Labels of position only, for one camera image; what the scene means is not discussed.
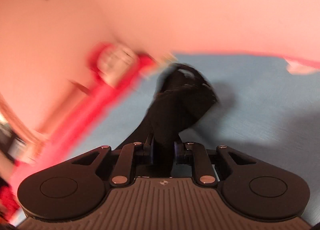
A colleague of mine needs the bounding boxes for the cream rolled towel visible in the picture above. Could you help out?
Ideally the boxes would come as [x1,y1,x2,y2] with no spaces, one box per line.
[97,44,138,88]

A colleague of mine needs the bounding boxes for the black knit pants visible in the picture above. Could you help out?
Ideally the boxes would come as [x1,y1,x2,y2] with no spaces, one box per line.
[117,64,219,177]

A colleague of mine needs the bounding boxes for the red bed sheet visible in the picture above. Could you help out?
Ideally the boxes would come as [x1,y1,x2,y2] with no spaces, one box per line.
[1,44,161,223]

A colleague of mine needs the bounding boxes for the blue floral bed sheet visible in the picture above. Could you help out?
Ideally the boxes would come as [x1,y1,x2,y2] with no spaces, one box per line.
[67,53,320,225]

